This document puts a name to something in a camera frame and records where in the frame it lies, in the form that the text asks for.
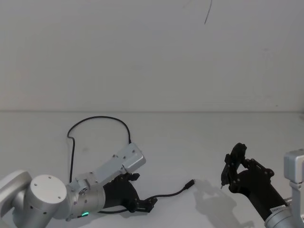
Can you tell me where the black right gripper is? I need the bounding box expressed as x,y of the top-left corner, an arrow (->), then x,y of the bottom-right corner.
220,142 -> 287,220

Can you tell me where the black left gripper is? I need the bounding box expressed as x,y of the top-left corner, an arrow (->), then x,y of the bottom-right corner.
103,172 -> 158,213

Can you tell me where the white table cloth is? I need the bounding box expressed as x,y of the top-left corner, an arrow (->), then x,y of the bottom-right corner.
0,111 -> 304,228

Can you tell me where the black cable with silver plug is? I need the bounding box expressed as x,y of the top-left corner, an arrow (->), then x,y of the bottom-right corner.
97,179 -> 196,214

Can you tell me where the black looped camera cable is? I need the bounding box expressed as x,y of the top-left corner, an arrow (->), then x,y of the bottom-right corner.
67,115 -> 133,184

